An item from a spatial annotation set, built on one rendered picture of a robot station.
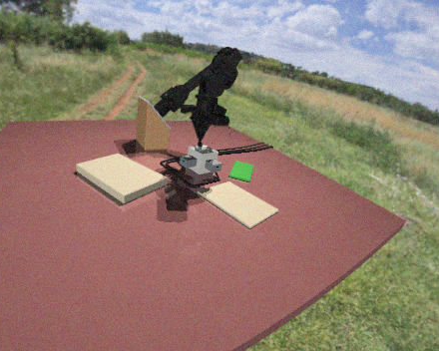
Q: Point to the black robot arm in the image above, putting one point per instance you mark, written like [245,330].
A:
[216,77]

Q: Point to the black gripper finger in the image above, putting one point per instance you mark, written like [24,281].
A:
[195,124]
[203,126]

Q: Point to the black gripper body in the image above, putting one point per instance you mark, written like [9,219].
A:
[205,110]

